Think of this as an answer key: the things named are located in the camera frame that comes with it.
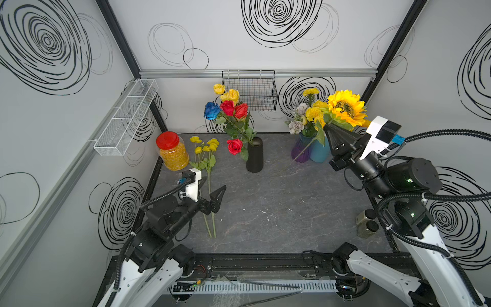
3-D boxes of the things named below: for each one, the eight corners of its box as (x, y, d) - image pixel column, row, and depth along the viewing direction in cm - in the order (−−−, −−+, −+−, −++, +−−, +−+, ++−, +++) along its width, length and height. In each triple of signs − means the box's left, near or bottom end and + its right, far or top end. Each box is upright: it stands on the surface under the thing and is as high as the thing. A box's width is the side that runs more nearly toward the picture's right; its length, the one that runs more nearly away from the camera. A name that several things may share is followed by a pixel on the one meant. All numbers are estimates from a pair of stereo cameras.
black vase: (247, 172, 105) (247, 148, 89) (248, 160, 110) (249, 136, 94) (261, 173, 104) (263, 149, 88) (261, 161, 109) (264, 137, 94)
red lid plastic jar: (162, 171, 101) (150, 152, 90) (169, 150, 111) (159, 131, 99) (186, 171, 102) (178, 152, 90) (191, 150, 111) (184, 131, 99)
